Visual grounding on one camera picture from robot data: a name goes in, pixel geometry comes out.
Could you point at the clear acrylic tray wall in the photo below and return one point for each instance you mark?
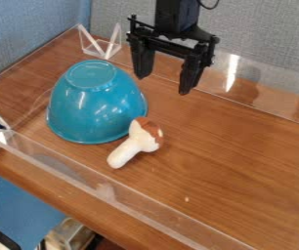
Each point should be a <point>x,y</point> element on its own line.
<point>217,190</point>

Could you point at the metal frame below table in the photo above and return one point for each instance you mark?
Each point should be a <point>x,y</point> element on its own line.
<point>68,236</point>

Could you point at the teal blue upturned bowl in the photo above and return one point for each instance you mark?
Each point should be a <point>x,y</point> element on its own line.
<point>95,101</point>

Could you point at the white brown-capped toy mushroom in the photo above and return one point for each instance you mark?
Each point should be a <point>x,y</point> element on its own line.
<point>145,138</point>

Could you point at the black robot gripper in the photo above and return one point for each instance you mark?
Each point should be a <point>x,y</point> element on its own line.
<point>176,36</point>

